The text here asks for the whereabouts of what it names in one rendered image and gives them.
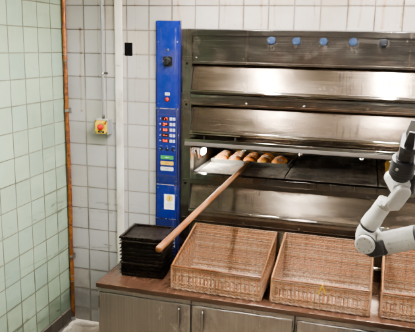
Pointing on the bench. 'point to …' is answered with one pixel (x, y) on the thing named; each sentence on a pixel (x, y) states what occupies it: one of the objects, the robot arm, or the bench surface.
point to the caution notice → (169, 201)
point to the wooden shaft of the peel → (197, 211)
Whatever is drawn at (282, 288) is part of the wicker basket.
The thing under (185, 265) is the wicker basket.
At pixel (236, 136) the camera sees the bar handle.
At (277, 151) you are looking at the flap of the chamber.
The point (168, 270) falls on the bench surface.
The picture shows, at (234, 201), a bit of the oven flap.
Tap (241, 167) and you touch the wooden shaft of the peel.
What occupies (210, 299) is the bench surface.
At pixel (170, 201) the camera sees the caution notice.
